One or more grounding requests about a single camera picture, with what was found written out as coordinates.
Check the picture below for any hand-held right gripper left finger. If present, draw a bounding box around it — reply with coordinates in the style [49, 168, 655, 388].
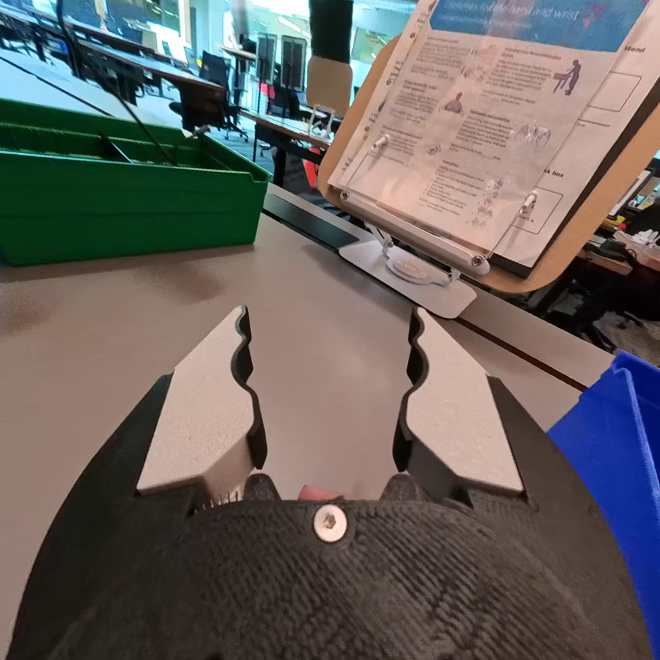
[135, 304, 270, 505]

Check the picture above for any green plastic bin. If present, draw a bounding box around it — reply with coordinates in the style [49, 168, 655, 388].
[0, 98, 272, 267]

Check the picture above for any small wooden document stand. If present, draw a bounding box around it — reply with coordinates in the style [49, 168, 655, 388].
[307, 56, 354, 139]

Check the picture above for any black office chair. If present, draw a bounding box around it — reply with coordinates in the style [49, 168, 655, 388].
[170, 52, 248, 142]

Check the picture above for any large blue plastic bin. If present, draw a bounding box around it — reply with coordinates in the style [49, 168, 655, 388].
[547, 351, 660, 660]

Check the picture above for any black cable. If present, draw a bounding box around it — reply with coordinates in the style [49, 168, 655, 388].
[56, 0, 178, 167]

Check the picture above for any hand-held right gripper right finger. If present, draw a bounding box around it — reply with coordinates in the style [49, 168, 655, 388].
[392, 307, 527, 505]

